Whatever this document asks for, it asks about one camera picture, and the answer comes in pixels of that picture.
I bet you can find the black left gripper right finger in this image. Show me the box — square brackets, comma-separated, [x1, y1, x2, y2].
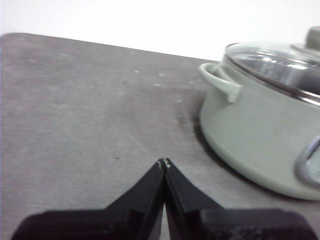
[163, 157, 315, 240]

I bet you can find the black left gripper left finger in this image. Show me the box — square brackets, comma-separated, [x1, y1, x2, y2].
[11, 157, 166, 240]

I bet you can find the glass lid with green knob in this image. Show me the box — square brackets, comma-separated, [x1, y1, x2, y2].
[224, 26, 320, 106]

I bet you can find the pale green electric cooking pot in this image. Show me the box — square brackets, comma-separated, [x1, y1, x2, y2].
[198, 62, 320, 201]

